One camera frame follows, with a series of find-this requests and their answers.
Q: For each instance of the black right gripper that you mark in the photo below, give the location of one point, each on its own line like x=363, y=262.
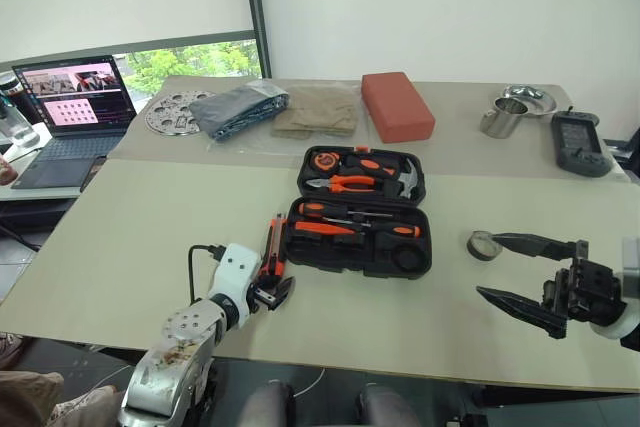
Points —
x=590, y=292

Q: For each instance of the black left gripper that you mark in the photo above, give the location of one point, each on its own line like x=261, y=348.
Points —
x=262, y=297

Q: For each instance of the orange black utility knife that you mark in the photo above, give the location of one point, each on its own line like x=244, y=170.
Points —
x=274, y=247

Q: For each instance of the black orange screwdriver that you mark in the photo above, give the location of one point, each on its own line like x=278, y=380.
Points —
x=400, y=232
x=320, y=208

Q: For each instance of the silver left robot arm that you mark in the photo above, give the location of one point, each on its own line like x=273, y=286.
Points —
x=175, y=347

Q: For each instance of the black tool case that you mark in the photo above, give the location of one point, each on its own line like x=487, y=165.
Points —
x=350, y=267

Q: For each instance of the grey tape roll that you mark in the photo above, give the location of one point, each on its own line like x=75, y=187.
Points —
x=480, y=248

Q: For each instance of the orange screwdriver handle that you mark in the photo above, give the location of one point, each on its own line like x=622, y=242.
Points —
x=325, y=229

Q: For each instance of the orange black tape measure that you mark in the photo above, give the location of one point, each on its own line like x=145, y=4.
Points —
x=326, y=162

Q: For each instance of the black handheld controller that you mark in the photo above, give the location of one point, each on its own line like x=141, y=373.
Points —
x=580, y=147

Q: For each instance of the black orange claw hammer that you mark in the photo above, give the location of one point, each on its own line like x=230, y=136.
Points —
x=412, y=179

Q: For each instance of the stainless steel cup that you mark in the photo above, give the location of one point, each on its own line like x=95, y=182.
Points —
x=500, y=122

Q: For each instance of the steel bowl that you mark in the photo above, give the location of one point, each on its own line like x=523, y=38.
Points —
x=542, y=102

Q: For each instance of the folded beige cloth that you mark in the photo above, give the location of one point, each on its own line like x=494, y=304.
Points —
x=315, y=114

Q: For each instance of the folded grey cloth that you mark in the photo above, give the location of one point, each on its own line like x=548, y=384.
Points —
x=235, y=109

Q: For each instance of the perforated round metal plate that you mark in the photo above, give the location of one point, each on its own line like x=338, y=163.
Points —
x=167, y=117

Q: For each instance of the red rectangular box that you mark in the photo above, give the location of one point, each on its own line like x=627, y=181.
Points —
x=395, y=107

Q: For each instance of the open dark laptop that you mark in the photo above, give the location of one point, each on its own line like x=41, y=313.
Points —
x=70, y=147

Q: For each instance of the person in beige clothing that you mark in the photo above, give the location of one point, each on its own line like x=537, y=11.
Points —
x=30, y=402

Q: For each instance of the clear water bottle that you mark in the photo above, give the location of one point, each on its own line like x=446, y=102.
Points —
x=15, y=122

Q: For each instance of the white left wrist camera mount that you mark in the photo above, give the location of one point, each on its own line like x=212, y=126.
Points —
x=235, y=262

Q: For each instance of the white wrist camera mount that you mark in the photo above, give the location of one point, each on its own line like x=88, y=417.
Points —
x=235, y=262
x=615, y=329

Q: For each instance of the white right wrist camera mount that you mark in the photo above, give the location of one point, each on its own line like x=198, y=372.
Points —
x=615, y=329

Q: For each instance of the dark window frame post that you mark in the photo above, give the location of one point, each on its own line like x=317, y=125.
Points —
x=257, y=12

